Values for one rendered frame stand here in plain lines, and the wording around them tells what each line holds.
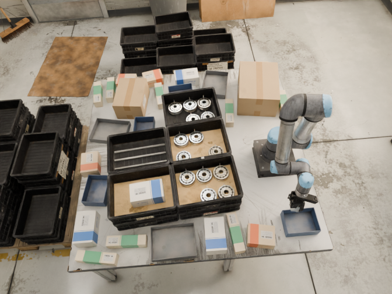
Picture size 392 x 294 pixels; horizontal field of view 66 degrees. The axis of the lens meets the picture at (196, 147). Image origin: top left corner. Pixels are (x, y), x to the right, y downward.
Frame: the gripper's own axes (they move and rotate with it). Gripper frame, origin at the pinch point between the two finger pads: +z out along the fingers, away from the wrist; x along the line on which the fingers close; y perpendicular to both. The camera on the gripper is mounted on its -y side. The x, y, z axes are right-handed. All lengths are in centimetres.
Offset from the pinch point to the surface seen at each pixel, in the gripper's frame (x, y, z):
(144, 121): -80, 101, -7
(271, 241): 19.5, 20.1, 0.5
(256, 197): -12.5, 22.9, 3.7
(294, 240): 16.2, 4.2, 7.6
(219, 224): 8, 50, -3
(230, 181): -17.3, 40.8, -10.1
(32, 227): -21, 195, 46
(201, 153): -39, 58, -13
